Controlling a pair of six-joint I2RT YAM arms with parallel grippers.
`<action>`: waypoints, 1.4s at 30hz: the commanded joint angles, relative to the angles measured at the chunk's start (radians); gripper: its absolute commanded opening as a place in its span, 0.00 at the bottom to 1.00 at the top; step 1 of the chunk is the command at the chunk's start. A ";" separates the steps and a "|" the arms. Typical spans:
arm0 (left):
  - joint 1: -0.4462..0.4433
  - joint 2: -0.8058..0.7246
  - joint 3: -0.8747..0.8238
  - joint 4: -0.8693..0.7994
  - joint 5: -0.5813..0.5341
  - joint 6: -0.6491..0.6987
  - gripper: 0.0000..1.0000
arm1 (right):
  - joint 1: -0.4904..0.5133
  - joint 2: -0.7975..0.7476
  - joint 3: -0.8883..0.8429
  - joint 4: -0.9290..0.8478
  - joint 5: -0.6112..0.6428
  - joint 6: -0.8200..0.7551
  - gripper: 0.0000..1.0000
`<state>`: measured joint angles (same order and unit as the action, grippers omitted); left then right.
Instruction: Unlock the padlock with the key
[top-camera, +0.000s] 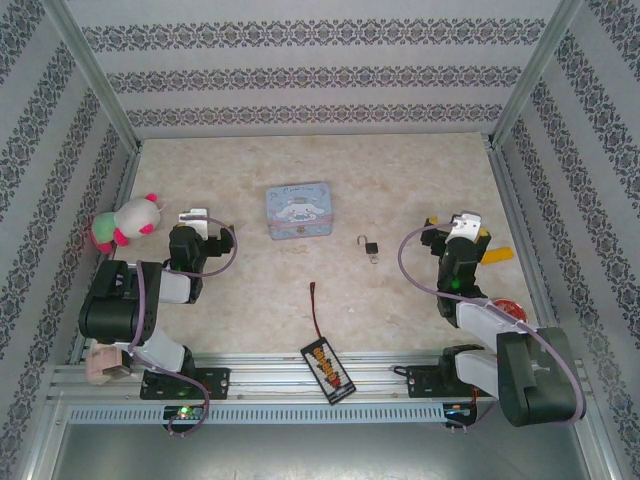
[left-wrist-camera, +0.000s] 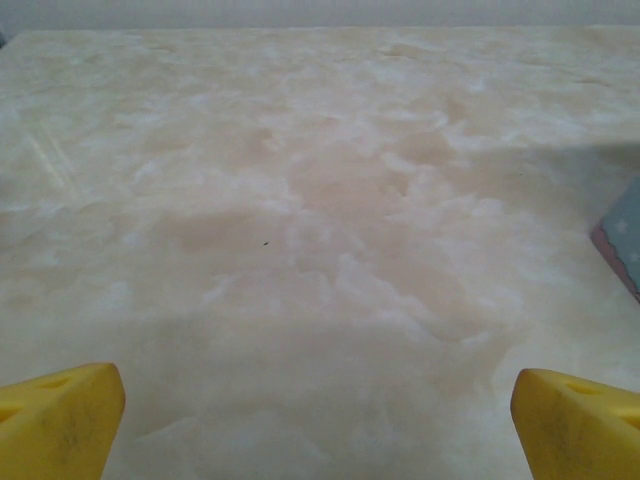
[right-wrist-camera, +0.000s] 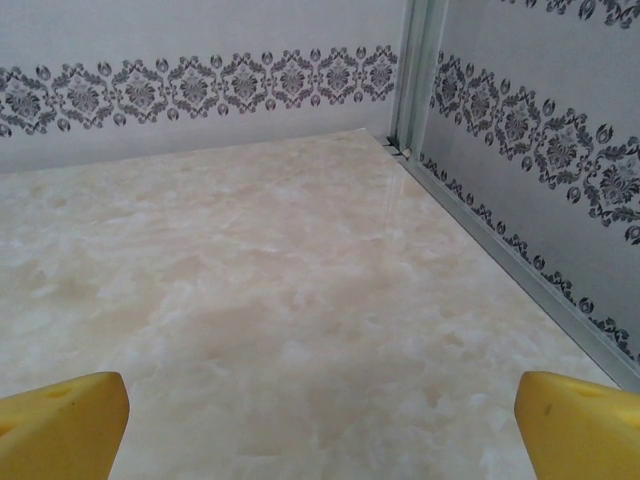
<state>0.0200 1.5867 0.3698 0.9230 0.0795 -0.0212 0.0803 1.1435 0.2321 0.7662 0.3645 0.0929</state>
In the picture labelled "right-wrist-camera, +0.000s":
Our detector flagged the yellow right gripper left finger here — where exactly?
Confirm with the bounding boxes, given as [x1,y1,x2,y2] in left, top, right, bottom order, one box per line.
[0,371,132,480]

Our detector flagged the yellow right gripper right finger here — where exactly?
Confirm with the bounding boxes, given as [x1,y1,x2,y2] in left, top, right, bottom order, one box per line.
[514,369,640,480]

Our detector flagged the aluminium side rail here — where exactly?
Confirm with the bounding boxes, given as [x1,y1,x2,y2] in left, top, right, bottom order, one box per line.
[394,144,640,392]

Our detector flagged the aluminium frame post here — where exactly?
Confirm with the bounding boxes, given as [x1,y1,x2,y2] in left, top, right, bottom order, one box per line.
[387,0,449,161]

